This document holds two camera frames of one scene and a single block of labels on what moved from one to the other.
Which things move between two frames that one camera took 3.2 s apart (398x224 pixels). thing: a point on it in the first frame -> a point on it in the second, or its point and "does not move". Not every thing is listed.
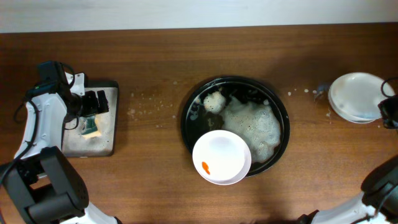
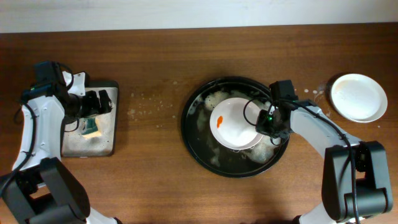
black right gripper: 388,111 -> 264,125
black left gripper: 90,103 does not move
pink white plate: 221,157 -> 233,123
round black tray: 249,107 does not move
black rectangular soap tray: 73,143 does not move
